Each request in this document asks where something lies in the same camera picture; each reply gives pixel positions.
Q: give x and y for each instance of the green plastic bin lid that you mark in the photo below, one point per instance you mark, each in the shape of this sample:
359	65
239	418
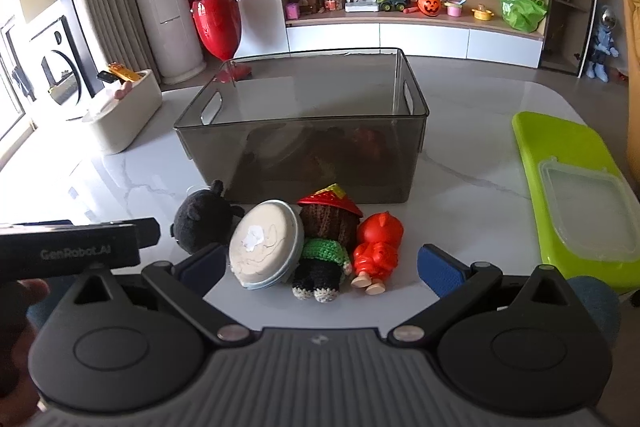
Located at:
545	147

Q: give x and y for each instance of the round white tin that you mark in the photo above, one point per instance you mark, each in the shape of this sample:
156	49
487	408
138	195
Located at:
265	247

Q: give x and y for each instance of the yellow toy pot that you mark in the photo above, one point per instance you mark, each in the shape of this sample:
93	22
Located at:
482	13

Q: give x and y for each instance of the crocheted doll with red hat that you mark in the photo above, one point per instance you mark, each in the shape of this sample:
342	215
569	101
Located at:
320	252

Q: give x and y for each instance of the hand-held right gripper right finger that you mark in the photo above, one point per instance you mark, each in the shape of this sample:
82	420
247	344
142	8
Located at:
440	269

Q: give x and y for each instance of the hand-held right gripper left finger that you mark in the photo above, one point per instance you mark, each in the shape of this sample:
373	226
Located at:
205	269

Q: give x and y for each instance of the glass jar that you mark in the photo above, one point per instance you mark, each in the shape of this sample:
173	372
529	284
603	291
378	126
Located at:
333	2

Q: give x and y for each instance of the red goblet-shaped stand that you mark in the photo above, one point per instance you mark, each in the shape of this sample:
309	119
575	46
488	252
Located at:
217	24

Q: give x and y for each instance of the red pig figure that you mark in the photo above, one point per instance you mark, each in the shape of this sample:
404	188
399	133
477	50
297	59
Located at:
375	247

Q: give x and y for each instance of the orange pumpkin bucket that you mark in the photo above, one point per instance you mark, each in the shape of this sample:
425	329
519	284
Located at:
430	6

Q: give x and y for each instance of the white storage box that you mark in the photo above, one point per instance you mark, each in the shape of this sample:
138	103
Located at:
130	117

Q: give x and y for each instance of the clear plastic lid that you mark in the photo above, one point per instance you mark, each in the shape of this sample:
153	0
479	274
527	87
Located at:
585	207

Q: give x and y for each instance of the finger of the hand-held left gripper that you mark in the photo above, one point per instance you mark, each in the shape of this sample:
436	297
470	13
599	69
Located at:
147	233

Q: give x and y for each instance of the pink toy box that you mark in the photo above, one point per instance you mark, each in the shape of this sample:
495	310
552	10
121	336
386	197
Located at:
292	10

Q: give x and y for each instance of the white marble desktop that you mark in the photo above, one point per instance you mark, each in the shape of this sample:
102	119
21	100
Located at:
475	132

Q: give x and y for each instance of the blue robot figure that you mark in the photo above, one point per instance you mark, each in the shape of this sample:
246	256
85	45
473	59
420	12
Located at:
602	47

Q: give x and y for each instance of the yellow cloth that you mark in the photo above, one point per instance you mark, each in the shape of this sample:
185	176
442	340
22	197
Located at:
631	32

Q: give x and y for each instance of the white washing machine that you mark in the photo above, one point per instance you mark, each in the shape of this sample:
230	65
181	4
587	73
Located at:
60	67

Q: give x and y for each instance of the pink toy cup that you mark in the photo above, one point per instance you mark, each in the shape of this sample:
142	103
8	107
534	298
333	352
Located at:
454	9

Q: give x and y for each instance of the green plastic bag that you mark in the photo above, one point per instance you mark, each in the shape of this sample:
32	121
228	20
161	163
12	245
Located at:
522	9

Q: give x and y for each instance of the blue cloth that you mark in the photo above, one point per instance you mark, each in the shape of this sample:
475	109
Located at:
595	312

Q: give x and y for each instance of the person's left hand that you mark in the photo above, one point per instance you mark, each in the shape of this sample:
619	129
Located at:
20	307

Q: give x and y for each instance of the black plush toy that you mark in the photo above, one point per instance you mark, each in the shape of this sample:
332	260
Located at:
200	222

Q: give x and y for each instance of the green toy tractor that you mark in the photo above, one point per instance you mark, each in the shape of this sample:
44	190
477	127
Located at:
392	1

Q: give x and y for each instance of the grey transparent storage bin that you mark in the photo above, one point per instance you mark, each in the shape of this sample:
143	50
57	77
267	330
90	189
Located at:
300	147

